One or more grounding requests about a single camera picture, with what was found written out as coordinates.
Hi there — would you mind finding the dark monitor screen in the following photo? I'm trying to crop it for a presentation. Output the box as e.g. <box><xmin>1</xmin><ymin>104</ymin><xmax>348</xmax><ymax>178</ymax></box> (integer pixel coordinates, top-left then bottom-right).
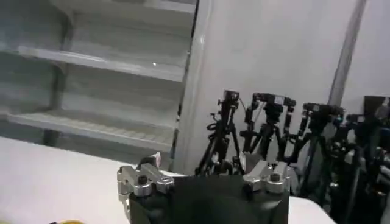
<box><xmin>363</xmin><ymin>95</ymin><xmax>390</xmax><ymax>122</ymax></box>

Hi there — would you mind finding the grey slanted pole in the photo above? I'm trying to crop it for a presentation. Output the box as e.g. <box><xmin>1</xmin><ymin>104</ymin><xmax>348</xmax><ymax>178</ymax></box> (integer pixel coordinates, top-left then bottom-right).
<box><xmin>327</xmin><ymin>0</ymin><xmax>369</xmax><ymax>107</ymax></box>

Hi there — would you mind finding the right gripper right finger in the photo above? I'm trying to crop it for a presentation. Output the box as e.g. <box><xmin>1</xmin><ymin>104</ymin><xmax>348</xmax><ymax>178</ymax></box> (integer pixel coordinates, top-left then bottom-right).
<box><xmin>242</xmin><ymin>160</ymin><xmax>291</xmax><ymax>195</ymax></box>

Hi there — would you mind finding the white empty shelf rack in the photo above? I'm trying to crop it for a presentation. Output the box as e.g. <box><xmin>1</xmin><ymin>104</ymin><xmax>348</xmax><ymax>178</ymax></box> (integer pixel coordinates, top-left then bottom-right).
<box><xmin>5</xmin><ymin>0</ymin><xmax>200</xmax><ymax>173</ymax></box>

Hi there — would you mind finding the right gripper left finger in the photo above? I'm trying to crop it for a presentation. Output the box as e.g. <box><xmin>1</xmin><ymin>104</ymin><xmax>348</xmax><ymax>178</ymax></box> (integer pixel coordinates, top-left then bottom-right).
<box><xmin>116</xmin><ymin>152</ymin><xmax>176</xmax><ymax>211</ymax></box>

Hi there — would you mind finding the glass door shelf cabinet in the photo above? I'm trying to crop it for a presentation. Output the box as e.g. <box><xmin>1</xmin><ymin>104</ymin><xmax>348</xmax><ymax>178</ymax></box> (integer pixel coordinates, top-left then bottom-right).
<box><xmin>0</xmin><ymin>0</ymin><xmax>74</xmax><ymax>147</ymax></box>

